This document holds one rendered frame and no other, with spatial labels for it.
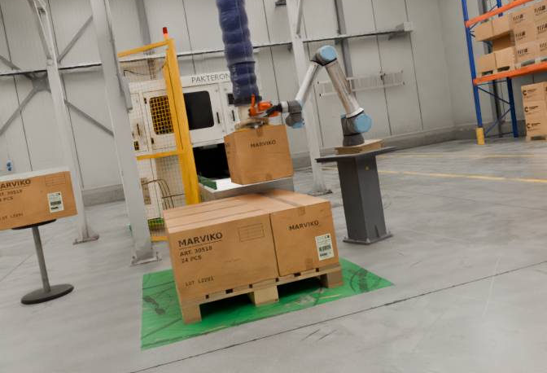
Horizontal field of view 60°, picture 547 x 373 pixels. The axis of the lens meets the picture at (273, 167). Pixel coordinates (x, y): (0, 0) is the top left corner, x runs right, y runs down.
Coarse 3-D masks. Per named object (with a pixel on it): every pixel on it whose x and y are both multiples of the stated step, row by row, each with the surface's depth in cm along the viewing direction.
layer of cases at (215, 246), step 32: (256, 192) 403; (288, 192) 368; (192, 224) 287; (224, 224) 277; (256, 224) 282; (288, 224) 287; (320, 224) 293; (192, 256) 273; (224, 256) 278; (256, 256) 283; (288, 256) 288; (320, 256) 293; (192, 288) 273; (224, 288) 278
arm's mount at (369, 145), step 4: (368, 140) 409; (372, 140) 404; (376, 140) 399; (380, 140) 395; (364, 144) 387; (368, 144) 387; (372, 144) 390; (376, 144) 393; (380, 144) 395; (336, 148) 403; (340, 148) 399; (344, 148) 395; (348, 148) 391; (352, 148) 387; (356, 148) 384; (360, 148) 382; (364, 148) 384; (368, 148) 387; (372, 148) 390; (376, 148) 392; (380, 148) 395; (340, 152) 400; (344, 152) 396; (348, 152) 392; (352, 152) 388; (356, 152) 384; (360, 152) 381
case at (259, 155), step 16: (256, 128) 351; (272, 128) 353; (240, 144) 348; (256, 144) 350; (272, 144) 353; (288, 144) 356; (240, 160) 348; (256, 160) 351; (272, 160) 353; (288, 160) 356; (240, 176) 350; (256, 176) 351; (272, 176) 353; (288, 176) 356
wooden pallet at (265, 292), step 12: (336, 264) 296; (288, 276) 288; (300, 276) 290; (312, 276) 292; (324, 276) 300; (336, 276) 296; (240, 288) 280; (252, 288) 282; (264, 288) 284; (276, 288) 286; (180, 300) 274; (192, 300) 273; (204, 300) 275; (216, 300) 277; (252, 300) 291; (264, 300) 284; (276, 300) 286; (192, 312) 273
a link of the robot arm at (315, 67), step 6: (312, 60) 377; (312, 66) 377; (318, 66) 377; (312, 72) 376; (306, 78) 377; (312, 78) 376; (306, 84) 376; (312, 84) 378; (300, 90) 377; (306, 90) 376; (300, 96) 376; (306, 96) 377; (288, 114) 379; (288, 120) 373
